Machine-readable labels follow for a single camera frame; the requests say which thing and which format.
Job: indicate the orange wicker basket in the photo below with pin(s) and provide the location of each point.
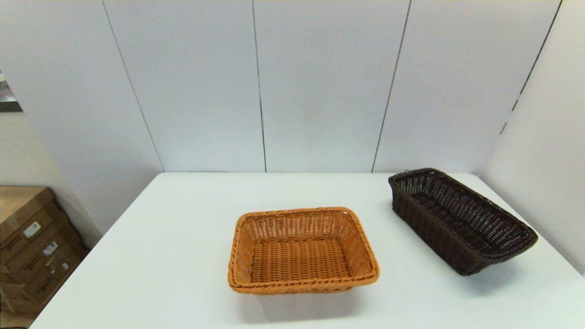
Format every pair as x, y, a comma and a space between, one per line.
297, 260

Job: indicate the dark brown wicker basket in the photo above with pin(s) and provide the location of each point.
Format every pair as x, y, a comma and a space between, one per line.
457, 219

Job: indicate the brown cardboard box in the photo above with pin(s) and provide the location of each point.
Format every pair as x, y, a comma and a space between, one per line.
27, 258
20, 205
32, 285

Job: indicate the dark grey wall fixture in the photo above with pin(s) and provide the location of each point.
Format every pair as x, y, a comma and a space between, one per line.
8, 98

